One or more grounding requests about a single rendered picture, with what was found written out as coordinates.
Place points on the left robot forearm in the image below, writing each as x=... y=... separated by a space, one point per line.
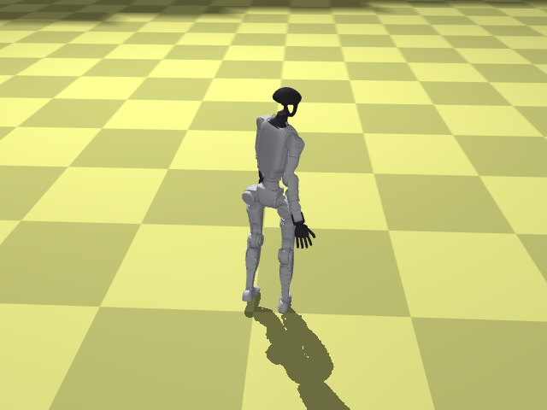
x=263 y=175

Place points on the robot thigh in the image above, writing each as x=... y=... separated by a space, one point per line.
x=287 y=229
x=255 y=212

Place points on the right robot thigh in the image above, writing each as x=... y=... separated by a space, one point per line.
x=287 y=229

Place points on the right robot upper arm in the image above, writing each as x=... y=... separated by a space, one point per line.
x=294 y=145

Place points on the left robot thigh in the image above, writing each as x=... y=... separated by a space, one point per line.
x=255 y=212

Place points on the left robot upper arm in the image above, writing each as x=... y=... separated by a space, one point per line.
x=259 y=121

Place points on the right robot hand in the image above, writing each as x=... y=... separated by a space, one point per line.
x=302 y=231

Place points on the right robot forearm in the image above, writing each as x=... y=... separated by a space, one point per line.
x=293 y=198

